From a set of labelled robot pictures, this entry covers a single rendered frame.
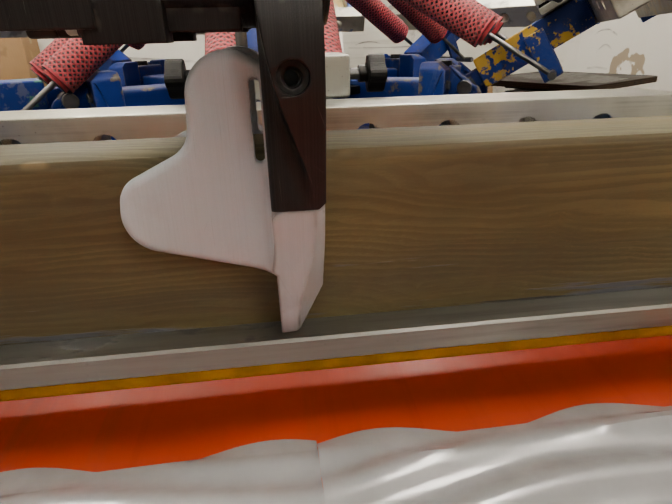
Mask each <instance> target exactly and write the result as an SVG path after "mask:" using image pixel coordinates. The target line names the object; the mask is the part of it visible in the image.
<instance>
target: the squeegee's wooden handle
mask: <svg viewBox="0 0 672 504"><path fill-rule="evenodd" d="M185 140H186V137H173V138H150V139H127V140H105V141H82V142H59V143H37V144H14V145H0V346H1V345H12V344H24V343H35V342H47V341H58V340H70V339H81V338H92V337H104V336H115V335H127V334H138V333H150V332H161V331H173V330H184V329H195V328H207V327H218V326H230V325H241V324H253V323H264V322H276V321H281V315H280V304H279V293H278V282H277V276H276V275H274V274H272V273H270V272H268V271H265V270H262V269H259V268H254V267H248V266H242V265H236V264H230V263H224V262H218V261H212V260H206V259H200V258H194V257H188V256H182V255H176V254H170V253H164V252H158V251H154V250H150V249H148V248H146V247H144V246H142V245H140V244H139V243H137V242H136V241H135V240H134V239H133V238H132V237H131V236H130V235H129V234H128V232H127V231H126V229H125V227H124V225H123V222H122V219H121V213H120V196H121V193H122V190H123V188H124V187H125V185H126V184H127V183H128V182H129V181H130V180H131V179H133V178H135V177H136V176H138V175H140V174H142V173H143V172H145V171H147V170H149V169H151V168H152V167H154V166H156V165H158V164H159V163H161V162H163V161H165V160H167V159H168V158H170V157H172V156H174V155H175V154H176V153H178V152H179V151H180V149H181V148H182V147H183V145H184V143H185ZM665 287H672V116H649V117H626V118H604V119H581V120H558V121H536V122H513V123H490V124H468V125H445V126H422V127H399V128H377V129H354V130H331V131H326V204H325V253H324V272H323V285H322V287H321V289H320V291H319V293H318V295H317V297H316V299H315V301H314V303H313V305H312V306H311V308H310V310H309V312H308V314H307V316H306V318H305V319H310V318H321V317H333V316H344V315H356V314H367V313H379V312H390V311H401V310H413V309H424V308H436V307H447V306H459V305H470V304H482V303H493V302H504V301H516V300H527V299H539V298H550V297H562V296H573V295H585V294H596V293H607V292H619V291H630V290H642V289H653V288H665Z"/></svg>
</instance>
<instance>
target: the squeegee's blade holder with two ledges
mask: <svg viewBox="0 0 672 504"><path fill-rule="evenodd" d="M663 326H672V287H665V288H653V289H642V290H630V291H619V292H607V293H596V294H585V295H573V296H562V297H550V298H539V299H527V300H516V301H504V302H493V303H482V304H470V305H459V306H447V307H436V308H424V309H413V310H401V311H390V312H379V313H367V314H356V315H344V316H333V317H321V318H310V319H305V320H304V322H303V324H302V326H301V328H300V329H299V330H297V331H293V332H284V333H282V326H281V321H276V322H264V323H253V324H241V325H230V326H218V327H207V328H195V329H184V330H173V331H161V332H150V333H138V334H127V335H115V336H104V337H92V338H81V339H70V340H58V341H47V342H35V343H24V344H12V345H1V346H0V391H4V390H14V389H24V388H35V387H45V386H55V385H65V384H76V383H86V382H96V381H107V380H117V379H127V378H138V377H148V376H158V375H168V374H179V373H189V372H199V371H210V370H220V369H230V368H240V367H251V366H261V365H271V364H282V363H292V362H302V361H313V360H323V359H333V358H343V357H354V356H364V355H374V354H385V353H395V352H405V351H415V350H426V349H436V348H446V347H457V346H467V345H477V344H488V343H498V342H508V341H518V340H529V339H539V338H549V337H560V336H570V335H580V334H590V333H601V332H611V331H621V330H632V329H642V328H652V327H663Z"/></svg>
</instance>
